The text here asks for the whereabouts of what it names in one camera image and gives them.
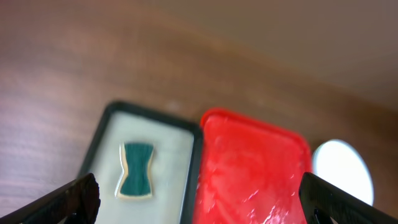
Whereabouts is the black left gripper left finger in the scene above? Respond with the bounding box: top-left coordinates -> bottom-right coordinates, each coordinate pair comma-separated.
1,173 -> 101,224

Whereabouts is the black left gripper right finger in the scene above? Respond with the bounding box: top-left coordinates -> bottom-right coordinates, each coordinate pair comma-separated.
298,172 -> 397,224

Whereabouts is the white round plate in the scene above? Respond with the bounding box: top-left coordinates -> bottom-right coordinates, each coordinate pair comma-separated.
312,139 -> 374,206

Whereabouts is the green and yellow sponge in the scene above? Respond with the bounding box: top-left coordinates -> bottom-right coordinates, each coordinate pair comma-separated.
114,142 -> 155,200

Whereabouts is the black tray of soapy water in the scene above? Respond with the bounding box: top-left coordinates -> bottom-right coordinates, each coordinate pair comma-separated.
79,101 -> 203,223

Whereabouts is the red plastic tray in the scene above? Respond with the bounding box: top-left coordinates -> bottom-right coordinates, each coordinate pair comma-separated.
193,109 -> 312,223

